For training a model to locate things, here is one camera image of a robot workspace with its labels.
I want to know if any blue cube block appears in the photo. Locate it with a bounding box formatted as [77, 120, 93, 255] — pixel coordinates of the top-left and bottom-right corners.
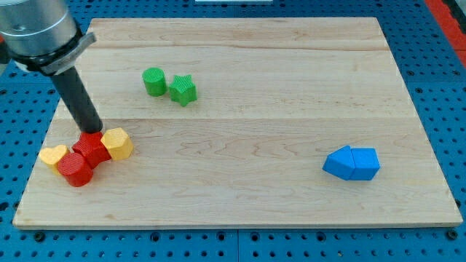
[350, 148, 380, 180]

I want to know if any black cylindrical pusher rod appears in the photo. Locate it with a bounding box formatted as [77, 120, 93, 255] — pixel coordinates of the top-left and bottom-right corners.
[50, 67, 103, 133]

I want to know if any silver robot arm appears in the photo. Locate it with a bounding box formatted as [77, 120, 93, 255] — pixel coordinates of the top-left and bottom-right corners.
[1, 0, 103, 133]

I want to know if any red star block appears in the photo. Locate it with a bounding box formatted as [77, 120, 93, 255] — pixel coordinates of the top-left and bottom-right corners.
[72, 132, 111, 169]

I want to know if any green cylinder block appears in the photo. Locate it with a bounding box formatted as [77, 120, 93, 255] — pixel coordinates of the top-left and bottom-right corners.
[142, 68, 167, 97]

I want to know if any yellow heart block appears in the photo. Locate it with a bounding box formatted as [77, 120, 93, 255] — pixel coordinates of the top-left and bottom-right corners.
[39, 145, 70, 175]

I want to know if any blue triangle block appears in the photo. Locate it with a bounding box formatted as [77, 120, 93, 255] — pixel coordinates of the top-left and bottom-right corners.
[323, 146, 355, 180]

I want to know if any red cylinder block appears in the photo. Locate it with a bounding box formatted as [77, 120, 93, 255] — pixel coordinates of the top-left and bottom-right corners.
[58, 153, 93, 187]

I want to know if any wooden board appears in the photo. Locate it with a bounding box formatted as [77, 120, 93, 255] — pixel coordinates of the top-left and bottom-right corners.
[13, 17, 462, 230]

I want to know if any yellow hexagon block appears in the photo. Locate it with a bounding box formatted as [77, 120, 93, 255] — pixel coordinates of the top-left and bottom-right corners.
[100, 127, 134, 161]

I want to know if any green star block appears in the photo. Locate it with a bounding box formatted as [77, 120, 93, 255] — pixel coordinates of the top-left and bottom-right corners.
[169, 75, 197, 107]

